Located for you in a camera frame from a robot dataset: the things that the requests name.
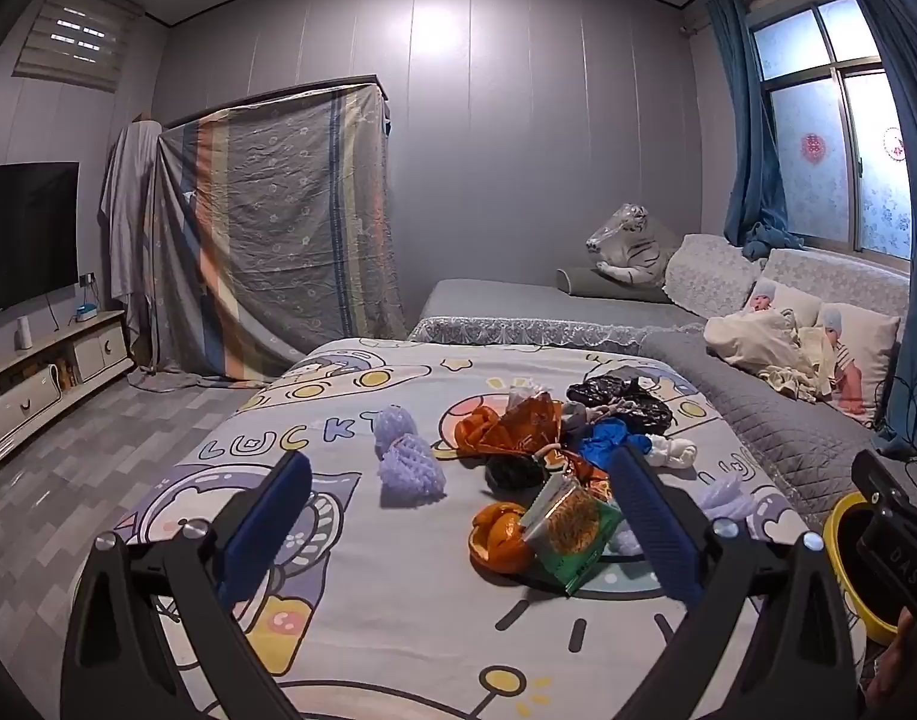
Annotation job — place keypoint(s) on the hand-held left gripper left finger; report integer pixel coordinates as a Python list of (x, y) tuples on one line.
[(267, 525)]

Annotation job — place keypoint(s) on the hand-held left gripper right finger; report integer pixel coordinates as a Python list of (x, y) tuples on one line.
[(653, 525)]

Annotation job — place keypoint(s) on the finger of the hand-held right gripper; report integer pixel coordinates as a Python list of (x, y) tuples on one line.
[(872, 474)]

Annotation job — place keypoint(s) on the white knotted tissue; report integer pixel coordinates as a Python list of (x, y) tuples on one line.
[(672, 454)]

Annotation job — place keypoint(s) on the yellow rimmed trash bin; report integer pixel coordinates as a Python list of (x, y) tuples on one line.
[(831, 544)]

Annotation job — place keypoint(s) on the green snack packet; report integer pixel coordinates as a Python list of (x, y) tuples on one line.
[(571, 540)]

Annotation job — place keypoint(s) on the blue plastic bag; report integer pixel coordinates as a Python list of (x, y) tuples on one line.
[(604, 442)]

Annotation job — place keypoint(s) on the white plastic bag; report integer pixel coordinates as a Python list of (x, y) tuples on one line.
[(578, 411)]

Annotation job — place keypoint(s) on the orange foil snack wrapper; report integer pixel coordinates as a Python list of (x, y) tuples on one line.
[(522, 424)]

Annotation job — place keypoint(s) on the clear plastic wrap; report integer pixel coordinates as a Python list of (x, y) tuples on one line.
[(518, 394)]

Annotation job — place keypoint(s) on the pale purple foam net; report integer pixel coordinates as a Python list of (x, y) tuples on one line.
[(724, 499)]

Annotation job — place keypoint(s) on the baby print pillow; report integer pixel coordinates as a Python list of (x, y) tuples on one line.
[(870, 345), (799, 307)]

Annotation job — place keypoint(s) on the large black plastic bag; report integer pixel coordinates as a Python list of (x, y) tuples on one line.
[(623, 397)]

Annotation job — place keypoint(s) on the small black plastic bag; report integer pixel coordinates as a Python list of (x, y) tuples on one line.
[(514, 472)]

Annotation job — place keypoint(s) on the large purple foam fruit net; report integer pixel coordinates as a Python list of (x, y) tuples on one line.
[(413, 472)]

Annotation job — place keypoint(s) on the orange peel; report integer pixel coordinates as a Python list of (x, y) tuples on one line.
[(496, 536)]

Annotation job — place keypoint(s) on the small purple foam fruit net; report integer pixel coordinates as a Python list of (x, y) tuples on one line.
[(394, 427)]

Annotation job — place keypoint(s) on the cream crumpled cloth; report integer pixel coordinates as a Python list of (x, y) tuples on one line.
[(750, 345)]

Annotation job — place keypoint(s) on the orange plastic bag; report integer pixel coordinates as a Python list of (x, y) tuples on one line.
[(473, 431)]

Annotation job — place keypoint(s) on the white television cabinet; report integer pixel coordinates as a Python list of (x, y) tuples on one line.
[(91, 356)]

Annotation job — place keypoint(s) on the grey bolster pillow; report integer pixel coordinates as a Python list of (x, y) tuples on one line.
[(600, 286)]

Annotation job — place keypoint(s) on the grey quilted sofa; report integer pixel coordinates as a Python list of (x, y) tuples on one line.
[(503, 304)]

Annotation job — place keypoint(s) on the white tiger plush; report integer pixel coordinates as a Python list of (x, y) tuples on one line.
[(638, 247)]

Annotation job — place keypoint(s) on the small blue white device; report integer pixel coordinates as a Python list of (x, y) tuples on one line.
[(85, 313)]

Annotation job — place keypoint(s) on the striped bedsheet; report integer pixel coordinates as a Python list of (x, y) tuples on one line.
[(278, 225)]

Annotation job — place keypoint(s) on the white cylinder speaker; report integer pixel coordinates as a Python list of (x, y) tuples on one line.
[(25, 334)]

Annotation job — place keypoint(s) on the frosted window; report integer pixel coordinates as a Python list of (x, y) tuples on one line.
[(810, 165)]

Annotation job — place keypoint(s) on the grey hanging cloth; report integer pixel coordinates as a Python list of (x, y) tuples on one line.
[(128, 202)]

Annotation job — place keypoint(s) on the black television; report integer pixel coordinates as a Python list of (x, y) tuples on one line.
[(23, 240)]

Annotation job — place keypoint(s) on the grey window blind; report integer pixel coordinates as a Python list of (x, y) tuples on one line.
[(76, 37)]

